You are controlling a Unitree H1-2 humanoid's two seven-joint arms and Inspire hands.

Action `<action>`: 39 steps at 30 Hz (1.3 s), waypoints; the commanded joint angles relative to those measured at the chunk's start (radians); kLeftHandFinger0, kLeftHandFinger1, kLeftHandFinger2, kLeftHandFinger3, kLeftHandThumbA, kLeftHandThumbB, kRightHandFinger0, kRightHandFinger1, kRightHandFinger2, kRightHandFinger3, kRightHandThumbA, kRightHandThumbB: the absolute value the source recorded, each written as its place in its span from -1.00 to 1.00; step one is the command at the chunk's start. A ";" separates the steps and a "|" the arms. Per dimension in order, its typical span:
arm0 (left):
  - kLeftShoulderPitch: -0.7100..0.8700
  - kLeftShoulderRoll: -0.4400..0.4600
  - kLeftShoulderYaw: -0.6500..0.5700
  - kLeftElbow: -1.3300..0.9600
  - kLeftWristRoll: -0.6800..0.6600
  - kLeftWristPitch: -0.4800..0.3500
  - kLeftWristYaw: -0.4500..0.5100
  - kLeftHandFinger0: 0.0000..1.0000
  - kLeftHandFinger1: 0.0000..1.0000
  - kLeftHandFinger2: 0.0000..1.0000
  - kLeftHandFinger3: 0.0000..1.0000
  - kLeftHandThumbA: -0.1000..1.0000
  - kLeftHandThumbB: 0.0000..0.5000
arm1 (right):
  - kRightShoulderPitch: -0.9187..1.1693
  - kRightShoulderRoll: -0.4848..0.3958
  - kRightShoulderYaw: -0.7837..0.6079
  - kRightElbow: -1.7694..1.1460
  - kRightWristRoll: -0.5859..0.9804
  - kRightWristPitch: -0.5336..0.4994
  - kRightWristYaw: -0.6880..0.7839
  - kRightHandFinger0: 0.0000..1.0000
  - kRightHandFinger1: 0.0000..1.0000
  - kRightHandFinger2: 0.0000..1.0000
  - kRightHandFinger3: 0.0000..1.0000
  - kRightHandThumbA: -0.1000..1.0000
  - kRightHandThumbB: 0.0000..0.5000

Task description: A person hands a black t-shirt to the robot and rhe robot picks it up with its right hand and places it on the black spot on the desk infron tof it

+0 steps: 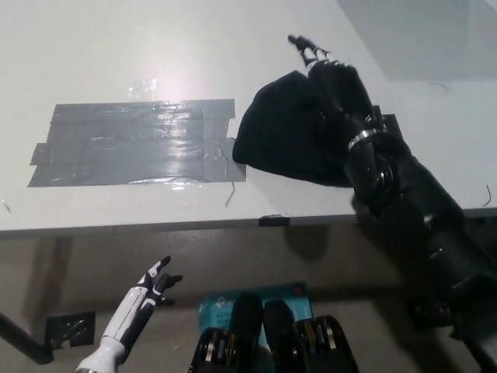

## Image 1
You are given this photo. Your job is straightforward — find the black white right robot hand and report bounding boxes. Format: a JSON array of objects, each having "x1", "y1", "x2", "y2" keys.
[{"x1": 287, "y1": 33, "x2": 385, "y2": 152}]

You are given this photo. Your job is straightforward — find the small black floor plate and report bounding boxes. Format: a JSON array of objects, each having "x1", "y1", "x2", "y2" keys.
[{"x1": 45, "y1": 311, "x2": 97, "y2": 349}]

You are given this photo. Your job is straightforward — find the grey duct tape patch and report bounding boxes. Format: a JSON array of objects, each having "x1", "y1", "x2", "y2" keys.
[{"x1": 27, "y1": 99, "x2": 248, "y2": 190}]

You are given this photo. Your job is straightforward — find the black t-shirt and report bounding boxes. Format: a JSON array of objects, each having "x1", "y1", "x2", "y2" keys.
[{"x1": 231, "y1": 69, "x2": 358, "y2": 191}]

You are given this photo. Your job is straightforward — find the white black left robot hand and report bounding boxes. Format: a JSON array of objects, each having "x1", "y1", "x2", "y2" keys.
[{"x1": 101, "y1": 255, "x2": 183, "y2": 350}]

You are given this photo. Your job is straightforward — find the clear tape piece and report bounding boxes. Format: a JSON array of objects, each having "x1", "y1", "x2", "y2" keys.
[{"x1": 130, "y1": 77, "x2": 158, "y2": 99}]

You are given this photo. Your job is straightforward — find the grey table leg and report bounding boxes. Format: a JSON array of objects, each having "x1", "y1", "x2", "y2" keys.
[{"x1": 33, "y1": 236, "x2": 75, "y2": 312}]

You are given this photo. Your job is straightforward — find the large black tape square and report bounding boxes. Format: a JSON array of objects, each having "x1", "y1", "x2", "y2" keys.
[{"x1": 371, "y1": 104, "x2": 405, "y2": 156}]

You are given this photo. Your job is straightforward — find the teal cardboard box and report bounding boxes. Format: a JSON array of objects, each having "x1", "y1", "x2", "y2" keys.
[{"x1": 197, "y1": 282, "x2": 314, "y2": 345}]

